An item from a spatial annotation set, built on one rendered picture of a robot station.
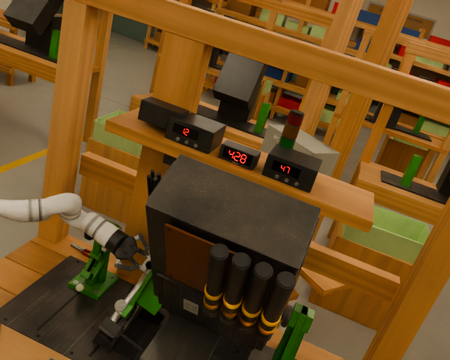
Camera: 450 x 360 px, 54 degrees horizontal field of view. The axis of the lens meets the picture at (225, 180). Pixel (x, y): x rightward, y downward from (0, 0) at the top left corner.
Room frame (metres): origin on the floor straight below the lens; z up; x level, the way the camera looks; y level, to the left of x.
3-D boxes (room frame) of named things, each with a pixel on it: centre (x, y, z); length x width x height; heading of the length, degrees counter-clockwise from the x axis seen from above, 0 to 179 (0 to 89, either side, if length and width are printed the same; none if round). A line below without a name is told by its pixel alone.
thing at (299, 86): (8.21, -0.53, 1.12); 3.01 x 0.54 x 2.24; 79
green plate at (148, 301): (1.09, 0.10, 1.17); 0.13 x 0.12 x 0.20; 78
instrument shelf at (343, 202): (1.39, -0.03, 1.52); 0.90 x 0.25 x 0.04; 78
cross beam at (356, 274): (1.50, -0.06, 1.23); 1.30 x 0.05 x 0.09; 78
